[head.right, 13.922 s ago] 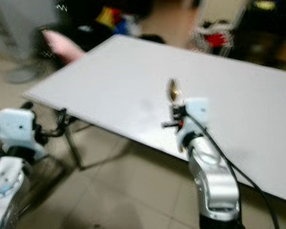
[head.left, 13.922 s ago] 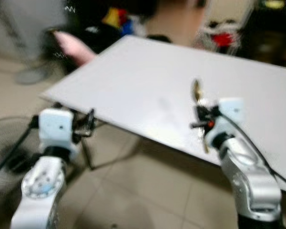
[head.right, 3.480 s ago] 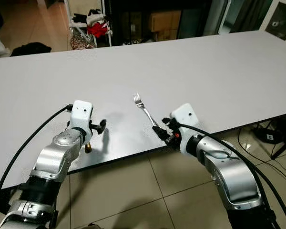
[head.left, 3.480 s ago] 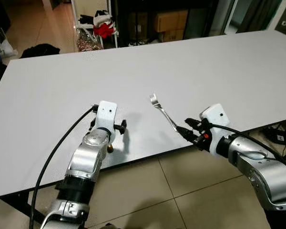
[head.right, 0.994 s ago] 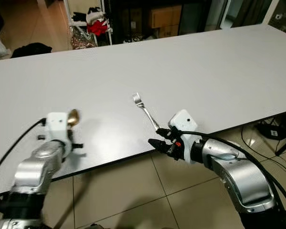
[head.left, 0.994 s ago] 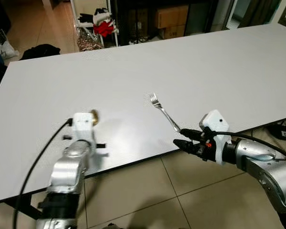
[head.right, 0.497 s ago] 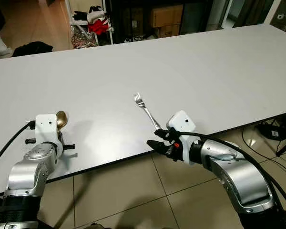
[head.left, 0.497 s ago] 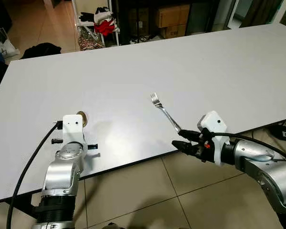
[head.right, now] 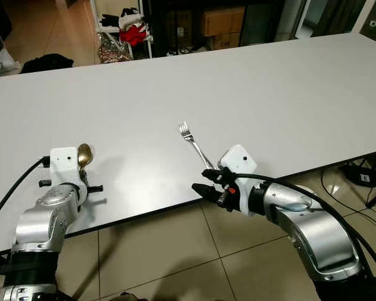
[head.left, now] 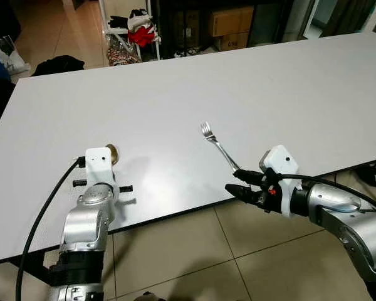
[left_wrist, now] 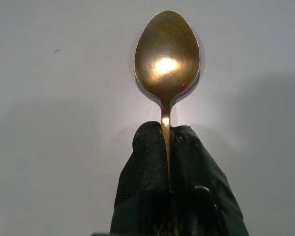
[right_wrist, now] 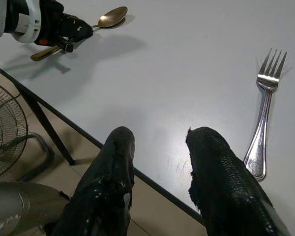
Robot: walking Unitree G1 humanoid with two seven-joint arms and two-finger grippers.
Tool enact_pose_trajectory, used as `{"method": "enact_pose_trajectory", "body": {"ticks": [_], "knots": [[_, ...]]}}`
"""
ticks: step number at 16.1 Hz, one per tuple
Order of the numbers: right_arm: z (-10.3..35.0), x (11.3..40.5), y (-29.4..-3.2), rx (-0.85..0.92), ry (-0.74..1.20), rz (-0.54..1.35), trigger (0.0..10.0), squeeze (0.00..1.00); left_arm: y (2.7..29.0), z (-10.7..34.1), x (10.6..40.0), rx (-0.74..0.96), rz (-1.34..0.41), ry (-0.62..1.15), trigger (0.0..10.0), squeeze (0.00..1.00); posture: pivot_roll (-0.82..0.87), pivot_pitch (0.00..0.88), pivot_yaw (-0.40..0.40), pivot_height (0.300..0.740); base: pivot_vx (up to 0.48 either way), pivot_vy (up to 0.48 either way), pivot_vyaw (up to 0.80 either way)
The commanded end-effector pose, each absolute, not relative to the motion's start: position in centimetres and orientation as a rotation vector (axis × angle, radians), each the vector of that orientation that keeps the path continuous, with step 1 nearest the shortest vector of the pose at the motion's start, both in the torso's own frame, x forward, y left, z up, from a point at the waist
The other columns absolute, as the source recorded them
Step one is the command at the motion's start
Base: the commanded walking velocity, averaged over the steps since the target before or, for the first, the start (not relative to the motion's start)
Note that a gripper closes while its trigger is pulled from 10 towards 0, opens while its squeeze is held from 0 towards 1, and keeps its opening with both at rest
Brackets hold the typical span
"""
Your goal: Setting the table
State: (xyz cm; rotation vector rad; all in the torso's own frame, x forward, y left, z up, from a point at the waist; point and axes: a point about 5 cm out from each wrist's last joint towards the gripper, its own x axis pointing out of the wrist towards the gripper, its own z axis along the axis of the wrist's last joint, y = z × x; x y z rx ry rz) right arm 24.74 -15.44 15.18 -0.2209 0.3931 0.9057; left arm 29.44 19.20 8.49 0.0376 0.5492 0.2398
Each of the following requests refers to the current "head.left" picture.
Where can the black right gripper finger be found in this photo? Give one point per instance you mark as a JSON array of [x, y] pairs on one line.
[[243, 193], [249, 176]]

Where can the gold metal spoon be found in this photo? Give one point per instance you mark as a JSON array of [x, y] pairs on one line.
[[113, 153]]

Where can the silver metal fork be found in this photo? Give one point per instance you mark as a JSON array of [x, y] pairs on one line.
[[214, 144]]

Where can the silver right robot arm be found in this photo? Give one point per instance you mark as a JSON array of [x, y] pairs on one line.
[[348, 222]]

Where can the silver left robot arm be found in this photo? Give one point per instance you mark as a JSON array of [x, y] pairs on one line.
[[81, 229]]

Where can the small brown cardboard box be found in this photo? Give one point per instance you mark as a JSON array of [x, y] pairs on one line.
[[233, 42]]

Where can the patterned shopping bag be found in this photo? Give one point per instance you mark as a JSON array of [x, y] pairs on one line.
[[120, 51]]

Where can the black bag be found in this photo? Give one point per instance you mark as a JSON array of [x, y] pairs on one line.
[[57, 65]]

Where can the red cloth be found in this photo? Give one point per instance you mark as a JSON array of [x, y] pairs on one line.
[[141, 36]]

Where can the black shelf unit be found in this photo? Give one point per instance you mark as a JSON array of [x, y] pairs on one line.
[[188, 25]]

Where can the white metal rack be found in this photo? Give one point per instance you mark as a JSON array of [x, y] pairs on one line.
[[155, 25]]

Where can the white plastic bag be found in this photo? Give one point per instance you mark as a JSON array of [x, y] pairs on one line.
[[9, 58]]

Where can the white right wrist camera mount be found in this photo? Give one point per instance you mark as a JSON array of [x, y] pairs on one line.
[[277, 160]]

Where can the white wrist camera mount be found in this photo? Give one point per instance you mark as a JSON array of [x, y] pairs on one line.
[[277, 160], [99, 163]]

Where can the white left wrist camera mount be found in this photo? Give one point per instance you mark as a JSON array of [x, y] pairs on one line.
[[99, 163]]

